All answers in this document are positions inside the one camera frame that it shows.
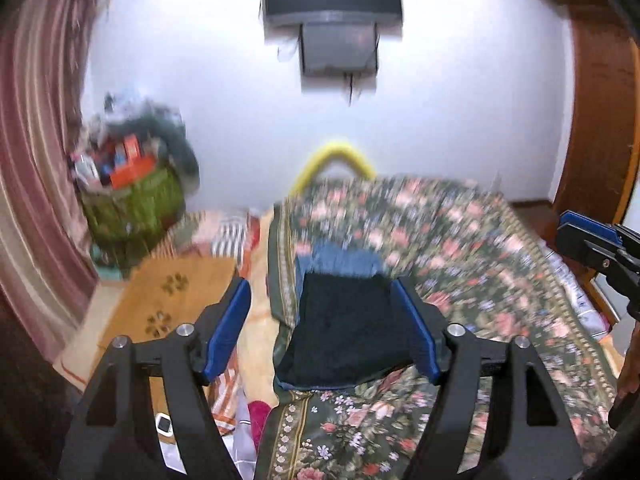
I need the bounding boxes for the black pants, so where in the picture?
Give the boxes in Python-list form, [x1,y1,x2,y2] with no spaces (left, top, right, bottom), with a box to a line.
[276,273,412,391]

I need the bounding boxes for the white small device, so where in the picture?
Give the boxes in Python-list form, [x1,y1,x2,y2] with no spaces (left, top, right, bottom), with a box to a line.
[155,412,174,439]

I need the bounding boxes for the green floral bedspread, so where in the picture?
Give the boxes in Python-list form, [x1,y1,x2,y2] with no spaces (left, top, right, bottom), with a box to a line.
[256,178,615,479]

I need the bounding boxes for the brown wooden lap desk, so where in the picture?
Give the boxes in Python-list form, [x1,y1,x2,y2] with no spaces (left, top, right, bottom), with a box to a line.
[52,254,240,447]

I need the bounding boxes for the magenta cloth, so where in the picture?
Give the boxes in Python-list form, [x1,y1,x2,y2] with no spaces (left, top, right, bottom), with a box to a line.
[247,400,271,450]

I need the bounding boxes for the cream blanket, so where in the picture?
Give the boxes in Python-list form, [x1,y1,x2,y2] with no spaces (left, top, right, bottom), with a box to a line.
[236,209,279,408]

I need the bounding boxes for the green storage basket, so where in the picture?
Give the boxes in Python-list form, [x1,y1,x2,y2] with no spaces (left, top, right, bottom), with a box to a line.
[80,166,186,269]

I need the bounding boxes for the blue denim jeans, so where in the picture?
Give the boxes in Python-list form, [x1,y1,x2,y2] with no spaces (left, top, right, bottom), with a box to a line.
[273,242,385,394]

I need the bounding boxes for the orange box in basket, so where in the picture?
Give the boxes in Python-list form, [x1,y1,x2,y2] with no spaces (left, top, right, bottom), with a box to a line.
[110,134,156,190]

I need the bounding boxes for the yellow curved headboard tube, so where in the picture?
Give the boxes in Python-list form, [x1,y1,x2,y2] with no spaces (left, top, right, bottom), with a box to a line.
[288,141,376,196]

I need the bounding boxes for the pink striped curtain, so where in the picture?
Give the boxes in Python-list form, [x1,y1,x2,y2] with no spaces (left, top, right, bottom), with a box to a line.
[1,0,98,362]

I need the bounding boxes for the wooden door frame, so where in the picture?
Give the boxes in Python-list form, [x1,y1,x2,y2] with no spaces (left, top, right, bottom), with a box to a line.
[551,0,639,223]

